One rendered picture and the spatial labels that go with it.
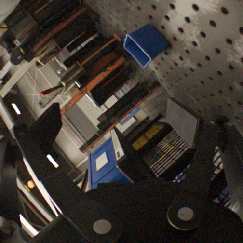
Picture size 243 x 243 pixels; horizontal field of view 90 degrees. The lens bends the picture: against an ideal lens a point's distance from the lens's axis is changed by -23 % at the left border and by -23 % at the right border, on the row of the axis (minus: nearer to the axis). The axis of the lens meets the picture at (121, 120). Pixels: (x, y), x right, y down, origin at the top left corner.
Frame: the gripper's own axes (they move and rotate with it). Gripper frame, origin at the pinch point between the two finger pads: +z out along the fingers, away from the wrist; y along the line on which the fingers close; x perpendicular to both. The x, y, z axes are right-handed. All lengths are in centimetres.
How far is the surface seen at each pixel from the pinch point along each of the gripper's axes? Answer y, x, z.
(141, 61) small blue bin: 11.6, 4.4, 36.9
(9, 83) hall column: -510, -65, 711
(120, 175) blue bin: 1.4, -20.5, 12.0
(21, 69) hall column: -433, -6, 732
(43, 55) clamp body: -30, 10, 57
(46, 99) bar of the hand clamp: -31, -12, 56
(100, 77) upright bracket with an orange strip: -3, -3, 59
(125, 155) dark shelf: 1.8, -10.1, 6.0
